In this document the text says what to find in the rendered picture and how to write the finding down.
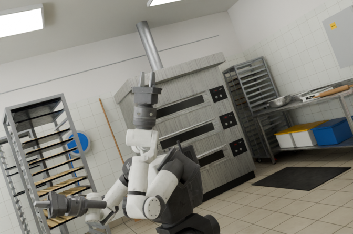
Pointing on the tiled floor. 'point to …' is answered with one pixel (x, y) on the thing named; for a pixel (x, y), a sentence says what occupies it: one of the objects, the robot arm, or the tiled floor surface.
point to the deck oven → (197, 121)
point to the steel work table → (308, 105)
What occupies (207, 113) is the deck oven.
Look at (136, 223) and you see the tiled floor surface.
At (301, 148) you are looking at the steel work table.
